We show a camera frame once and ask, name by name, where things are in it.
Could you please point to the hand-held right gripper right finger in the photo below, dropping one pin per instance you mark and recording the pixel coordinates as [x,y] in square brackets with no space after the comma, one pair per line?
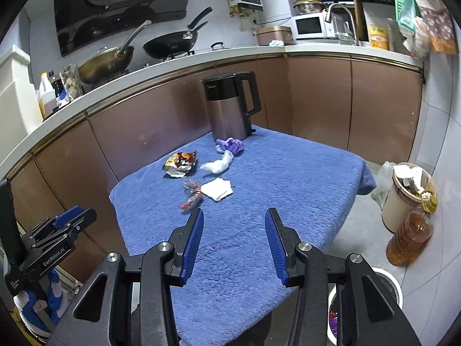
[275,247]

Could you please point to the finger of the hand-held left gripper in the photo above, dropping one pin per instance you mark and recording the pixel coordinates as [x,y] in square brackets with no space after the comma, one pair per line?
[68,214]
[84,223]

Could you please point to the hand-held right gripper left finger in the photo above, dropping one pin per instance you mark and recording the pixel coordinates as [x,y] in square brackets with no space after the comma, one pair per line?
[192,247]

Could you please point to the clear red candy wrapper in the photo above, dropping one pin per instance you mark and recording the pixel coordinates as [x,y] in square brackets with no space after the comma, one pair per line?
[191,194]

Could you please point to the white napkin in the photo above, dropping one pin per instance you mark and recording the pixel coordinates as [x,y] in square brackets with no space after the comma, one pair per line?
[216,189]

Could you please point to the red printed snack wrapper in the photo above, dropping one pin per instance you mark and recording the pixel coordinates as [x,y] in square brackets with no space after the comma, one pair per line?
[179,164]

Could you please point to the white plastic bag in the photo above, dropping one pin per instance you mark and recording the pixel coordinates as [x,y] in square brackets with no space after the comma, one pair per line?
[218,164]

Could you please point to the purple wrapper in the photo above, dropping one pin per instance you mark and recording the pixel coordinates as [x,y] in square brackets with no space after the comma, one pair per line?
[228,146]

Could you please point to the white round trash bin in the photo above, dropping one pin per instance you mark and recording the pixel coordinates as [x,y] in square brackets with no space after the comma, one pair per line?
[387,284]

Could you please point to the person's left hand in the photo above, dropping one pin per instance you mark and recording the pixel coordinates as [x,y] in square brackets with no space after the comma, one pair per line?
[56,295]

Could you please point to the blue towel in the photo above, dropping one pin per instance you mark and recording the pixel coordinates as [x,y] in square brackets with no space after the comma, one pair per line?
[252,187]

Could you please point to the blue white packet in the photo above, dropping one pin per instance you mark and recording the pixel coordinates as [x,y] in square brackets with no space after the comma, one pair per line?
[63,100]

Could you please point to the white oil jug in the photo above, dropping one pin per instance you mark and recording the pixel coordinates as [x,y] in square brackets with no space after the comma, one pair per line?
[46,99]

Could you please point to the beige waste bin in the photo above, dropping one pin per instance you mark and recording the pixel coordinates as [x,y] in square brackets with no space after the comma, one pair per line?
[399,209]

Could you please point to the dark sauce bottle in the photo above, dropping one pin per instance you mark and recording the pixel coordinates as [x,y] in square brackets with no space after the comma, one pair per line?
[57,84]

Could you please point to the white countertop appliance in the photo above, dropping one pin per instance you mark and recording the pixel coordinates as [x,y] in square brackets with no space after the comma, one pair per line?
[16,93]

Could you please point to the brown black electric kettle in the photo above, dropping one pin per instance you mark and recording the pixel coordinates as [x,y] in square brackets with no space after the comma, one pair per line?
[227,111]

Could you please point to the golden wok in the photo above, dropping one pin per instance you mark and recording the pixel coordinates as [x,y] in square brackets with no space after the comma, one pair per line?
[104,63]

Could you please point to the brown base cabinets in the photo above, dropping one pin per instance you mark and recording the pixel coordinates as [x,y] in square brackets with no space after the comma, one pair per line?
[324,97]

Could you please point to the black wok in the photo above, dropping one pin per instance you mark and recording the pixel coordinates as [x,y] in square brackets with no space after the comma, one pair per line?
[167,45]

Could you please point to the white cloth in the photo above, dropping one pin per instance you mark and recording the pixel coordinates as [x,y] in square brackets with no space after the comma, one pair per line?
[276,43]

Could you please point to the brown rice cooker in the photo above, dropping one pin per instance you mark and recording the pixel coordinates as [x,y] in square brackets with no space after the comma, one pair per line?
[273,35]

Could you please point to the black glass range hood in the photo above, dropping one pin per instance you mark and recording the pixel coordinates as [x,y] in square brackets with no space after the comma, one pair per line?
[119,7]

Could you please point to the white microwave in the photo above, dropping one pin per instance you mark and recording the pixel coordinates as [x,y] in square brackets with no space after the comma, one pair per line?
[309,26]

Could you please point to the yellow detergent bottle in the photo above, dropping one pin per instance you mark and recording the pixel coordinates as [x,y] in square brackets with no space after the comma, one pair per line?
[379,38]

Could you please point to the steel faucet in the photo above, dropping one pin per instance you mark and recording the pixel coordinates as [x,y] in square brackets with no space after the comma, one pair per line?
[349,18]

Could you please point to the stacked steel pots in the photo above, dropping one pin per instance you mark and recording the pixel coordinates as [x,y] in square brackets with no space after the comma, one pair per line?
[309,4]

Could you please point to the brown wooden board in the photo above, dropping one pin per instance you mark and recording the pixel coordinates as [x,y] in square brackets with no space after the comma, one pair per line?
[359,16]

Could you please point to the hanging plastic bag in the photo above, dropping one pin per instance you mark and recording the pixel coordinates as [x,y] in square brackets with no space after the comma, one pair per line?
[419,41]

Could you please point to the floral apron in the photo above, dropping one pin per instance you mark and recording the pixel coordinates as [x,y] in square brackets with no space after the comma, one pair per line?
[437,25]

